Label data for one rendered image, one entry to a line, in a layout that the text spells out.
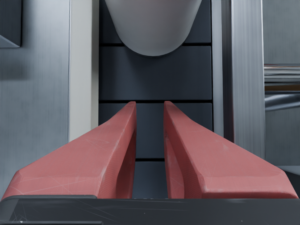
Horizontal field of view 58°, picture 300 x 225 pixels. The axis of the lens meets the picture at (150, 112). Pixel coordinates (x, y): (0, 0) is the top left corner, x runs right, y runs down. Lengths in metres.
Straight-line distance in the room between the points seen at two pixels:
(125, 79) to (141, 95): 0.02
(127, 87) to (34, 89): 0.10
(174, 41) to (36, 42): 0.14
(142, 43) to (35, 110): 0.13
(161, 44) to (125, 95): 0.04
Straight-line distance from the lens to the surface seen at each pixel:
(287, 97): 0.20
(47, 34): 0.26
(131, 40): 0.16
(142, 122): 0.18
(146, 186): 0.18
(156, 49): 0.16
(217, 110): 0.19
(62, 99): 0.24
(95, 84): 0.16
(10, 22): 0.25
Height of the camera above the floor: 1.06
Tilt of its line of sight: 87 degrees down
